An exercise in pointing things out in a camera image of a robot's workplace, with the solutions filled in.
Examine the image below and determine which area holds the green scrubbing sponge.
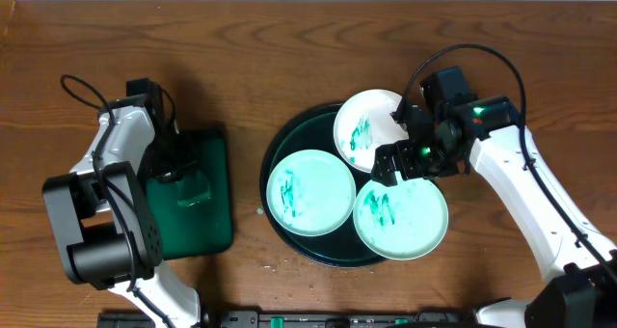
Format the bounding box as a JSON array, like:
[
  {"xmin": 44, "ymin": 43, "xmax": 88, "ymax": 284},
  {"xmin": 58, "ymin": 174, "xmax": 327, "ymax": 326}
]
[{"xmin": 175, "ymin": 170, "xmax": 211, "ymax": 207}]

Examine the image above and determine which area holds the white plate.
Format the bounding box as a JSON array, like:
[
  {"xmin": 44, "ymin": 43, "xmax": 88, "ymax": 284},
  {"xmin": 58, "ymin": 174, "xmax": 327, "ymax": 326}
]
[{"xmin": 333, "ymin": 89, "xmax": 409, "ymax": 173}]

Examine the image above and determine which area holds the mint green plate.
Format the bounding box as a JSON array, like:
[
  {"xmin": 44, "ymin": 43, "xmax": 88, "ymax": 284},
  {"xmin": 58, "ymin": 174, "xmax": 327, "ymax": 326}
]
[
  {"xmin": 266, "ymin": 150, "xmax": 356, "ymax": 237},
  {"xmin": 353, "ymin": 178, "xmax": 448, "ymax": 260}
]

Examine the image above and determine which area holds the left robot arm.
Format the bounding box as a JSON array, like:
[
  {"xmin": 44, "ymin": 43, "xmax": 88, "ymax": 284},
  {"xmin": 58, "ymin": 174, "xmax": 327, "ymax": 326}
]
[{"xmin": 42, "ymin": 94, "xmax": 201, "ymax": 327}]

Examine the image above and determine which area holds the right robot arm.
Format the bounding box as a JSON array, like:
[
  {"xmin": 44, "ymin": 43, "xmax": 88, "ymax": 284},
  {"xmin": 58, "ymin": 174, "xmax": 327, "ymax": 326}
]
[{"xmin": 371, "ymin": 96, "xmax": 616, "ymax": 327}]

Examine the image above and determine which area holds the rectangular dark green tray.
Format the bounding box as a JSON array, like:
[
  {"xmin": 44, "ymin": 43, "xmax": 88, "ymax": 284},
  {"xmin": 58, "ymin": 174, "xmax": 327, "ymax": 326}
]
[{"xmin": 146, "ymin": 128, "xmax": 233, "ymax": 260}]

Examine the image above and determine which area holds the round black tray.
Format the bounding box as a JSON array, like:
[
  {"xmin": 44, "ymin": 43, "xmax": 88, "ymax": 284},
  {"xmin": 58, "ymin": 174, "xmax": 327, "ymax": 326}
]
[{"xmin": 258, "ymin": 101, "xmax": 438, "ymax": 270}]

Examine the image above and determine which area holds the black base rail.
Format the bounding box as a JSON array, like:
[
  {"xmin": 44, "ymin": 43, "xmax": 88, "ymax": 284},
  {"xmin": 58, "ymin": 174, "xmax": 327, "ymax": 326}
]
[{"xmin": 200, "ymin": 311, "xmax": 478, "ymax": 328}]

